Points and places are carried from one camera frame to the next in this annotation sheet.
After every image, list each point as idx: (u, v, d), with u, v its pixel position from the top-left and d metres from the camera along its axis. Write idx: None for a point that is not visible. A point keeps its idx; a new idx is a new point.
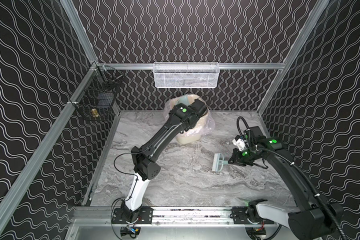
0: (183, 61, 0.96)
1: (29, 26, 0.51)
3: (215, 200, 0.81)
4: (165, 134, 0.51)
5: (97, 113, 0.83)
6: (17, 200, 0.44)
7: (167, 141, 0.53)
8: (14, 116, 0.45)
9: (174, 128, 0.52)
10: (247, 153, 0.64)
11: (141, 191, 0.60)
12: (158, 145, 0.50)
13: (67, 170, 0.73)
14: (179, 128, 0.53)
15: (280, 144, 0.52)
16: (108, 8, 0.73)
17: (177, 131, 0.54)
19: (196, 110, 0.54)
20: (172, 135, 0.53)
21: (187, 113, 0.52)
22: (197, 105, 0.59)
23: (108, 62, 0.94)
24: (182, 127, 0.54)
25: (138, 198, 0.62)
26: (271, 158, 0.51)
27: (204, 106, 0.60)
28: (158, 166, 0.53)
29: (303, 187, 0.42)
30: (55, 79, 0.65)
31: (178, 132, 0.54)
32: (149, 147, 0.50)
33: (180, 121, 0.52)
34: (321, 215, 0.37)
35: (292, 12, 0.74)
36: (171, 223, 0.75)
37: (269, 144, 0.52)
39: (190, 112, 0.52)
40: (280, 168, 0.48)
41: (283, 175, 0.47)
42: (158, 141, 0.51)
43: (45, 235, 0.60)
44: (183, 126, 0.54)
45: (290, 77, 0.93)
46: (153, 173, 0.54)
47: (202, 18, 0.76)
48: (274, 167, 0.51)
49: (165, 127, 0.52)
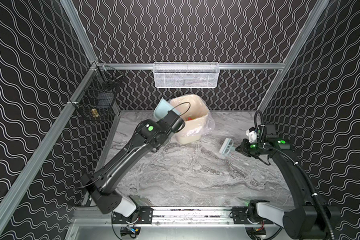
0: (183, 61, 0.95)
1: (29, 27, 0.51)
3: (215, 200, 0.81)
4: (124, 158, 0.42)
5: (97, 114, 0.83)
6: (16, 200, 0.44)
7: (126, 168, 0.44)
8: (14, 116, 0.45)
9: (135, 151, 0.43)
10: (255, 146, 0.66)
11: (119, 207, 0.55)
12: (114, 174, 0.42)
13: (67, 170, 0.73)
14: (145, 149, 0.45)
15: (288, 145, 0.53)
16: (108, 7, 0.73)
17: (140, 154, 0.45)
19: (166, 127, 0.49)
20: (132, 159, 0.44)
21: (154, 132, 0.43)
22: (169, 120, 0.49)
23: (108, 62, 0.94)
24: (146, 149, 0.45)
25: (122, 212, 0.58)
26: (277, 156, 0.52)
27: (178, 120, 0.51)
28: (116, 197, 0.45)
29: (301, 185, 0.43)
30: (55, 79, 0.65)
31: (141, 154, 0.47)
32: (101, 176, 0.40)
33: (145, 142, 0.43)
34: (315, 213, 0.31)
35: (292, 13, 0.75)
36: (171, 223, 0.75)
37: (275, 143, 0.54)
39: (158, 131, 0.44)
40: (283, 166, 0.49)
41: (285, 173, 0.48)
42: (115, 168, 0.41)
43: (45, 235, 0.60)
44: (150, 147, 0.46)
45: (290, 78, 0.93)
46: (113, 204, 0.46)
47: (202, 18, 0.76)
48: (277, 165, 0.52)
49: (125, 149, 0.42)
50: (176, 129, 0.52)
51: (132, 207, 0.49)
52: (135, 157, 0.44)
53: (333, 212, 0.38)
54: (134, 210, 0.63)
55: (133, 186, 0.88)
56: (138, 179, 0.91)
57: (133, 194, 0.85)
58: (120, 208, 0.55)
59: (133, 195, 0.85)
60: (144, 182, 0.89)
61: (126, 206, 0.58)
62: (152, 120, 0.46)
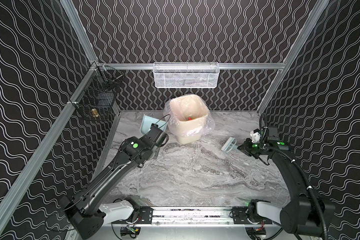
0: (183, 61, 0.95)
1: (29, 27, 0.54)
3: (215, 200, 0.81)
4: (108, 177, 0.42)
5: (97, 113, 0.83)
6: (16, 200, 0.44)
7: (110, 186, 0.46)
8: (15, 116, 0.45)
9: (120, 168, 0.43)
10: (256, 146, 0.69)
11: (112, 216, 0.54)
12: (97, 193, 0.41)
13: (67, 170, 0.73)
14: (130, 166, 0.46)
15: (286, 146, 0.56)
16: (108, 8, 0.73)
17: (125, 171, 0.46)
19: (150, 143, 0.51)
20: (117, 177, 0.45)
21: (139, 149, 0.45)
22: (153, 135, 0.52)
23: (108, 62, 0.94)
24: (131, 165, 0.46)
25: (118, 218, 0.58)
26: (276, 155, 0.54)
27: (161, 134, 0.53)
28: (98, 219, 0.44)
29: (297, 180, 0.45)
30: (55, 79, 0.65)
31: (126, 172, 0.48)
32: (83, 197, 0.39)
33: (130, 159, 0.44)
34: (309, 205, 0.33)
35: (292, 12, 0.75)
36: (171, 223, 0.75)
37: (274, 144, 0.57)
39: (143, 148, 0.46)
40: (281, 164, 0.52)
41: (283, 170, 0.51)
42: (99, 187, 0.41)
43: (45, 235, 0.60)
44: (134, 164, 0.47)
45: (290, 78, 0.93)
46: (92, 227, 0.44)
47: (202, 18, 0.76)
48: (276, 164, 0.55)
49: (110, 168, 0.43)
50: (160, 142, 0.54)
51: (127, 210, 0.61)
52: (119, 176, 0.45)
53: (327, 205, 0.39)
54: (131, 212, 0.63)
55: (133, 186, 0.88)
56: (138, 179, 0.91)
57: (133, 194, 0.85)
58: (114, 216, 0.55)
59: (133, 195, 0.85)
60: (144, 182, 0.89)
61: (120, 212, 0.57)
62: (136, 137, 0.48)
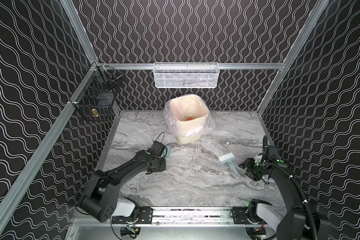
0: (183, 61, 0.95)
1: (29, 26, 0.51)
3: (215, 200, 0.81)
4: (132, 165, 0.54)
5: (97, 113, 0.83)
6: (16, 201, 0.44)
7: (134, 173, 0.55)
8: (14, 116, 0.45)
9: (140, 163, 0.56)
10: (258, 164, 0.72)
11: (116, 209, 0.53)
12: (127, 170, 0.51)
13: (67, 170, 0.73)
14: (143, 168, 0.59)
15: (285, 165, 0.57)
16: (108, 7, 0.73)
17: (141, 169, 0.58)
19: (155, 152, 0.70)
20: (138, 169, 0.56)
21: (150, 156, 0.62)
22: (157, 147, 0.71)
23: (108, 62, 0.94)
24: (144, 167, 0.59)
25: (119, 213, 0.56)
26: (276, 173, 0.56)
27: (162, 146, 0.70)
28: (115, 203, 0.51)
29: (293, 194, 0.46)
30: (55, 79, 0.65)
31: (141, 170, 0.58)
32: (117, 172, 0.48)
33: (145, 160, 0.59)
34: (303, 217, 0.40)
35: (292, 12, 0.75)
36: (171, 223, 0.75)
37: (274, 161, 0.59)
39: (152, 156, 0.63)
40: (280, 181, 0.53)
41: (282, 186, 0.51)
42: (127, 168, 0.52)
43: (45, 235, 0.60)
44: (145, 168, 0.60)
45: (290, 78, 0.93)
46: (108, 209, 0.45)
47: (202, 18, 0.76)
48: (276, 180, 0.56)
49: (133, 160, 0.57)
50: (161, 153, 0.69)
51: (128, 205, 0.60)
52: (137, 171, 0.56)
53: (322, 221, 0.39)
54: (132, 208, 0.63)
55: (133, 186, 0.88)
56: (138, 178, 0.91)
57: (133, 194, 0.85)
58: (117, 210, 0.54)
59: (133, 195, 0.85)
60: (144, 182, 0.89)
61: (121, 205, 0.56)
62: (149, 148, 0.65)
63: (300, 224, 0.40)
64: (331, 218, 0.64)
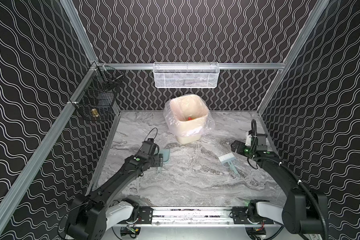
0: (182, 61, 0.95)
1: (29, 27, 0.54)
3: (215, 200, 0.81)
4: (119, 180, 0.50)
5: (97, 113, 0.83)
6: (16, 201, 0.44)
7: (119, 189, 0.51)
8: (14, 116, 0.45)
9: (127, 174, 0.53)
10: (247, 150, 0.76)
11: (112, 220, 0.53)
12: (112, 189, 0.47)
13: (67, 170, 0.73)
14: (133, 175, 0.55)
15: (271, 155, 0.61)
16: (108, 7, 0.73)
17: (130, 180, 0.55)
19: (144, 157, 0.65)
20: (126, 182, 0.53)
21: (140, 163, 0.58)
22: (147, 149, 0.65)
23: (108, 62, 0.94)
24: (134, 175, 0.56)
25: (119, 219, 0.58)
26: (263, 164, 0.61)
27: (153, 145, 0.65)
28: (104, 225, 0.48)
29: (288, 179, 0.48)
30: (55, 79, 0.65)
31: (130, 180, 0.55)
32: (101, 192, 0.44)
33: (134, 169, 0.55)
34: (303, 197, 0.41)
35: (292, 13, 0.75)
36: (171, 223, 0.75)
37: (262, 154, 0.62)
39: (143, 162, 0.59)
40: (272, 170, 0.56)
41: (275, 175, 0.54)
42: (112, 184, 0.48)
43: (45, 235, 0.60)
44: (135, 176, 0.56)
45: (290, 78, 0.93)
46: (97, 233, 0.43)
47: (202, 18, 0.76)
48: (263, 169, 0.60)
49: (120, 172, 0.53)
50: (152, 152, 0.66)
51: (126, 209, 0.61)
52: (129, 180, 0.54)
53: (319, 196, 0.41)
54: (131, 211, 0.63)
55: (133, 186, 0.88)
56: (138, 179, 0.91)
57: (133, 194, 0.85)
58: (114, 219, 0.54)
59: (133, 195, 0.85)
60: (144, 182, 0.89)
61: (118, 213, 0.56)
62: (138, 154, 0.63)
63: (301, 205, 0.41)
64: (331, 218, 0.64)
